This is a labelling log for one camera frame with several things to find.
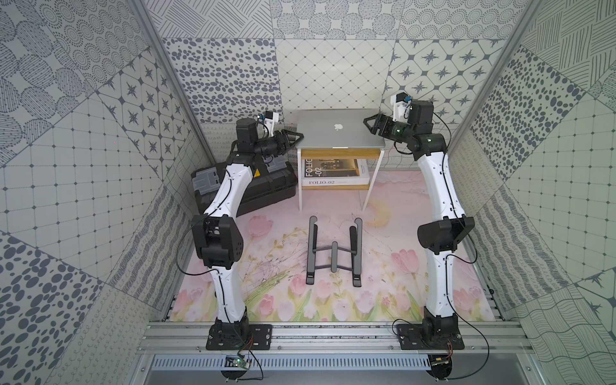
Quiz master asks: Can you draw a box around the aluminium mounting rail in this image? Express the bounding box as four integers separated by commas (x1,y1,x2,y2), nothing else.
136,322,533,371

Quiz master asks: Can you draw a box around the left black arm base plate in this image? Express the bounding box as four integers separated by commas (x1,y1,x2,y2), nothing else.
206,322,273,351

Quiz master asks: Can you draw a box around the black folding laptop stand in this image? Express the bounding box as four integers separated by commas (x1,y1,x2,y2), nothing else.
306,216,364,287

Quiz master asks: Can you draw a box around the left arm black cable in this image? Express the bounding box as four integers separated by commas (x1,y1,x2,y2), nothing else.
175,177,266,381

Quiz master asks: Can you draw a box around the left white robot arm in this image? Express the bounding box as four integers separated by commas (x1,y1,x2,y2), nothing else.
191,118,304,345

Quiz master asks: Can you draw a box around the black toolbox with yellow handle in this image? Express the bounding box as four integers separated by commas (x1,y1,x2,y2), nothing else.
191,157,298,216

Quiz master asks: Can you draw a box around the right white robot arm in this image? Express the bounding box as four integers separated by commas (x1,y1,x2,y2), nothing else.
364,92,475,346

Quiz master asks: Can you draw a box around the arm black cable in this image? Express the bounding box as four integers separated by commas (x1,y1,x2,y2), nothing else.
175,177,266,381
390,110,491,381

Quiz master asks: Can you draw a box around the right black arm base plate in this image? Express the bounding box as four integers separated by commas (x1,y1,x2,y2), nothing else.
394,323,465,351

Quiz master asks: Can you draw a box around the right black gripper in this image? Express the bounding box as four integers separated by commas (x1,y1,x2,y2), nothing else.
363,112,415,143

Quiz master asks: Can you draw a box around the pink floral table mat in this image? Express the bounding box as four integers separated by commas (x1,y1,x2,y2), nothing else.
167,172,497,323

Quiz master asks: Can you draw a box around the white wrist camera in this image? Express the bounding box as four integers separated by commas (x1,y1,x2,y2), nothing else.
390,91,412,123
258,111,280,137

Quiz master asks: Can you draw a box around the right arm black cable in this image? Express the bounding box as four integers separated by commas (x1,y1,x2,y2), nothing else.
390,110,491,381

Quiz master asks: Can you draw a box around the Folio magazine book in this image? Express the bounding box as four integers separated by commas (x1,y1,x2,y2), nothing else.
302,159,371,187

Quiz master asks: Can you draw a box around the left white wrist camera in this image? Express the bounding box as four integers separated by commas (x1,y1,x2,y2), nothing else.
258,111,280,137

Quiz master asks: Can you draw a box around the left green circuit board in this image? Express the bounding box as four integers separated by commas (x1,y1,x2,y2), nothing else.
221,355,251,381

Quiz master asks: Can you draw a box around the silver laptop computer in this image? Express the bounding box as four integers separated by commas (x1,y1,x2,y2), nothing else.
297,109,385,149

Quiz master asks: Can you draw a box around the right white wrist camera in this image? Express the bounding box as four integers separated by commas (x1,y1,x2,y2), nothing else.
390,91,412,123

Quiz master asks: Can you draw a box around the white and wood side table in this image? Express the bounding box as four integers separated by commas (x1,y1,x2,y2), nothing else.
297,148,384,210

